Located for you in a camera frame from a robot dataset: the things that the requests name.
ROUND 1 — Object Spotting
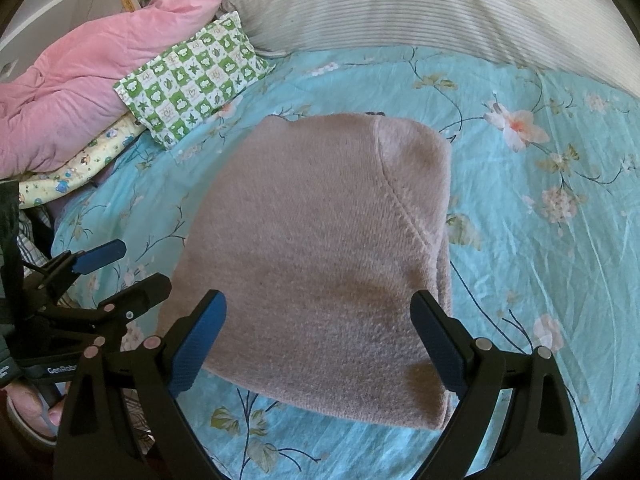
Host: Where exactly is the beige knit sweater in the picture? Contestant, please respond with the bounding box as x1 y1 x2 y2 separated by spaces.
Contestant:
157 114 451 430

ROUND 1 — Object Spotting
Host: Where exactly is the left hand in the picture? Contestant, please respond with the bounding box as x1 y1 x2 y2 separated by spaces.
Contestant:
1 382 66 450

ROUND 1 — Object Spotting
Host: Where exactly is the plaid fabric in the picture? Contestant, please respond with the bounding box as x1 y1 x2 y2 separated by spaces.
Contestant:
16 207 54 278

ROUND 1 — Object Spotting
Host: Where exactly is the pink quilted comforter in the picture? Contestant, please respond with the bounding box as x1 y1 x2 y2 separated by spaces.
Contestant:
1 0 222 179

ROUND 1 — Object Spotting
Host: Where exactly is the green white checkered pillow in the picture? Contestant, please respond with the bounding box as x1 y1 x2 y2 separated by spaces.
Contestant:
114 12 272 150

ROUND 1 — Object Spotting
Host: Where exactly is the light blue floral bedsheet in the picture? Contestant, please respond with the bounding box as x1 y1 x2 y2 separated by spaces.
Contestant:
52 47 639 476

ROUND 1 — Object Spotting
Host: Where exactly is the grey striped bolster pillow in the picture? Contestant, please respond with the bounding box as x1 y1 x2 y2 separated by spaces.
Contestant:
222 0 639 94

